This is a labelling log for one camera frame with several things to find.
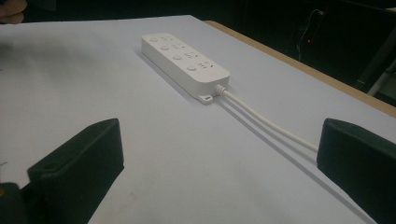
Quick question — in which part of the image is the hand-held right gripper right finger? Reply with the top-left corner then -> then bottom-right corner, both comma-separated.
316,118 -> 396,224

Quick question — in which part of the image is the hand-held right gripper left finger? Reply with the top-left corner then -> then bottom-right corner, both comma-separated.
26,118 -> 125,224

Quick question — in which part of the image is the white power strip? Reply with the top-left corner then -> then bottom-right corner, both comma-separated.
141,32 -> 231,105

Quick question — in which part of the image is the grey metal stand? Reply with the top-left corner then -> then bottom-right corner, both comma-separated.
356,29 -> 396,97

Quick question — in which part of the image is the white power strip cable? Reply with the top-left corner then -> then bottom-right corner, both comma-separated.
214,84 -> 319,154

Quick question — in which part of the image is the thin white cable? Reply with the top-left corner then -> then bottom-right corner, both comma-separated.
295,8 -> 325,62

